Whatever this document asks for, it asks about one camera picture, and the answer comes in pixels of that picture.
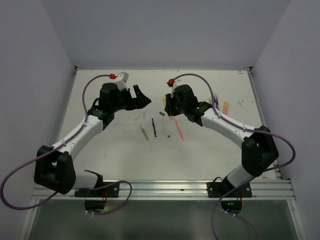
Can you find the green marker pen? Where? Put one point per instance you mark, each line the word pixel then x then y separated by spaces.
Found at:
pixel 165 128

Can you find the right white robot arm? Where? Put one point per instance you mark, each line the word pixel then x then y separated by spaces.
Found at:
pixel 258 148

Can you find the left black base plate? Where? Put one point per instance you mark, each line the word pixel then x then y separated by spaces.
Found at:
pixel 104 190

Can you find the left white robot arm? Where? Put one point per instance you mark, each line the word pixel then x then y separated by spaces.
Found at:
pixel 54 168

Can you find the yellow thick highlighter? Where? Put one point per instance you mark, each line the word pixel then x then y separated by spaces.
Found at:
pixel 164 100

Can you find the yellow thin highlighter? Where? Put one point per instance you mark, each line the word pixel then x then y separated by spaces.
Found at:
pixel 144 133

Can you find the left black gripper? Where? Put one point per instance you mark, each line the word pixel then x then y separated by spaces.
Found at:
pixel 140 101

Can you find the purple gel pen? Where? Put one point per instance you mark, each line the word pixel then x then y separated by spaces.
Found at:
pixel 153 127

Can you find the blue green pen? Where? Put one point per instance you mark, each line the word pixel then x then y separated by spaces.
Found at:
pixel 216 101

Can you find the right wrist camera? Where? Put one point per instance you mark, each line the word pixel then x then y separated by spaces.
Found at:
pixel 175 83

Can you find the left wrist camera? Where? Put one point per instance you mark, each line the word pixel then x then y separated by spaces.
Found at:
pixel 121 81

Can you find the orange thick highlighter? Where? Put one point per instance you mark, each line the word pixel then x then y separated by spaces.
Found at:
pixel 225 107

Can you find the orange thin highlighter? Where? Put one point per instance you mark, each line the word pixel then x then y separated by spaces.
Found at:
pixel 179 129

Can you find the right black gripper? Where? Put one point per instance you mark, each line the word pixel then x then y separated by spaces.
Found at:
pixel 169 107

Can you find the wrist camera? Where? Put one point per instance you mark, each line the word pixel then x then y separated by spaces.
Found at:
pixel 175 83
pixel 121 81

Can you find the aluminium rail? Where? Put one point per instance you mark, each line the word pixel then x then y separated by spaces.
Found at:
pixel 197 190

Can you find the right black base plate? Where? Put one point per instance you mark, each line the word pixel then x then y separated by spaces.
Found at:
pixel 216 189

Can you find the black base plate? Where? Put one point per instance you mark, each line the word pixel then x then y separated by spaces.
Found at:
pixel 216 189
pixel 104 190

